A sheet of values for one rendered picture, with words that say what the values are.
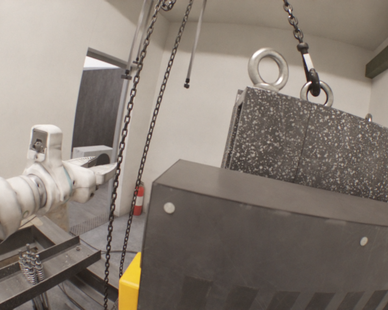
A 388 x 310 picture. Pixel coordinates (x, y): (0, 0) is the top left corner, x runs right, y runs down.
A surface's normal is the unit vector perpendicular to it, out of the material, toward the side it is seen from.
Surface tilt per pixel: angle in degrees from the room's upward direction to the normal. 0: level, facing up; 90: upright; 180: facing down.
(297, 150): 90
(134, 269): 0
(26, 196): 67
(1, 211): 80
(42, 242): 90
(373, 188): 90
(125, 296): 90
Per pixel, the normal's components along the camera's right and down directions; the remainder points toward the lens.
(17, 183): 0.57, -0.81
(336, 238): -0.13, 0.14
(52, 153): 1.00, 0.07
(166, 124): -0.37, 0.08
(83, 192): 0.54, 0.29
